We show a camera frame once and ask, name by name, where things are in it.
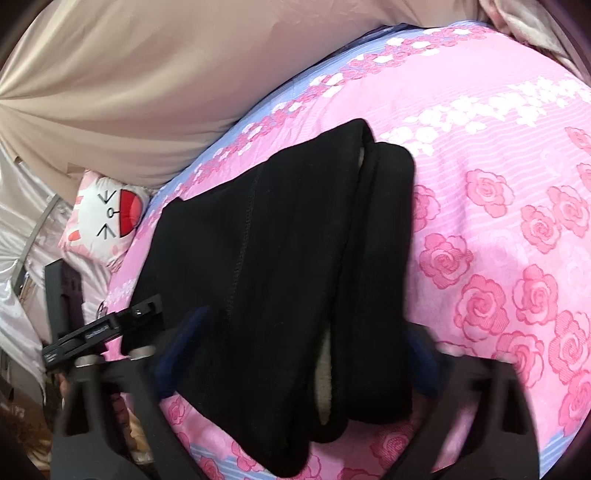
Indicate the pink floral bedsheet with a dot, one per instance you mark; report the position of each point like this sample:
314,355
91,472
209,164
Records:
485,161

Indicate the beige curtain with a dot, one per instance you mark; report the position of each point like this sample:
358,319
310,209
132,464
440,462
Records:
161,92

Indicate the black pants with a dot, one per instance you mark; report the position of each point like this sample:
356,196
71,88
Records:
277,277

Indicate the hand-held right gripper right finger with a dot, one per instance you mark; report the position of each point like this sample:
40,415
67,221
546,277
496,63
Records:
422,365

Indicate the white cartoon cat pillow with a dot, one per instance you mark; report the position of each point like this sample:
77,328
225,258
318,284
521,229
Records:
115,217

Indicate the grey floral fleece blanket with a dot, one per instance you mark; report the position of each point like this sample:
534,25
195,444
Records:
521,23

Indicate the white satin cloth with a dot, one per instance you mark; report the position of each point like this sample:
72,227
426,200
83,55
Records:
27,258

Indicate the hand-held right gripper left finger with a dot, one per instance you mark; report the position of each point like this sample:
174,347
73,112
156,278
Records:
171,368

